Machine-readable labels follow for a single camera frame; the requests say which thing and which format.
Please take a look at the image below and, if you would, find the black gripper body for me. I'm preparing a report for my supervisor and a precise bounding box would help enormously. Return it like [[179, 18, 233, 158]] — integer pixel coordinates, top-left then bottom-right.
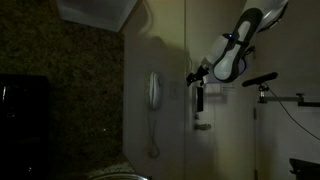
[[192, 65, 210, 82]]

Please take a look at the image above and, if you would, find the black door keypad lock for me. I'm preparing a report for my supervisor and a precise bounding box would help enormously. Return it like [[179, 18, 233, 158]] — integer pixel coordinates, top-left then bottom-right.
[[192, 85, 205, 114]]

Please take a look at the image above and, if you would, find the white door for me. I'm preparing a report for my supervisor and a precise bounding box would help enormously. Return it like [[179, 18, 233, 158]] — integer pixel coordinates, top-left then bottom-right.
[[184, 0, 258, 180]]

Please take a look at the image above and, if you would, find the granite topped base cabinet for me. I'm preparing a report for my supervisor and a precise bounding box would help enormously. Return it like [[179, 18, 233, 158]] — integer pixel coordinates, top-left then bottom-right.
[[86, 161, 134, 180]]

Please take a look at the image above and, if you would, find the black kitchen stove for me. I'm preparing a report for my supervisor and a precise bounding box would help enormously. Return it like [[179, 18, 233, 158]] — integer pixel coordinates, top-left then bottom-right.
[[0, 73, 51, 180]]

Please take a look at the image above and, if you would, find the white wall telephone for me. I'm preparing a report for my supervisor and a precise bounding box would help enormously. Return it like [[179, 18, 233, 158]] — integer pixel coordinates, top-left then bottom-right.
[[147, 71, 165, 111]]

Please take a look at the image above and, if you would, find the silver door lever handle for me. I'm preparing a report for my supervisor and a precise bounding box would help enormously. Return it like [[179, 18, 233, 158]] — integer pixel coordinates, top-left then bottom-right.
[[193, 122, 213, 132]]

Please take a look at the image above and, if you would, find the white coiled phone cord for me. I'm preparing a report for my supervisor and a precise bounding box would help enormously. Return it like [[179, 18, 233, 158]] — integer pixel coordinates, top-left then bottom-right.
[[143, 93, 161, 159]]

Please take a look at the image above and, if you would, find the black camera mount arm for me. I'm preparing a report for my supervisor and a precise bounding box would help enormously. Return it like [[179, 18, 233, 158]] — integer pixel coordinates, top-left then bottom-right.
[[257, 84, 320, 108]]

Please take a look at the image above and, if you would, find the thin black camera cable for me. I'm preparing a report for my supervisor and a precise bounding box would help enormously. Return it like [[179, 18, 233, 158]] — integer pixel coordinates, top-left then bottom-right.
[[264, 83, 320, 142]]

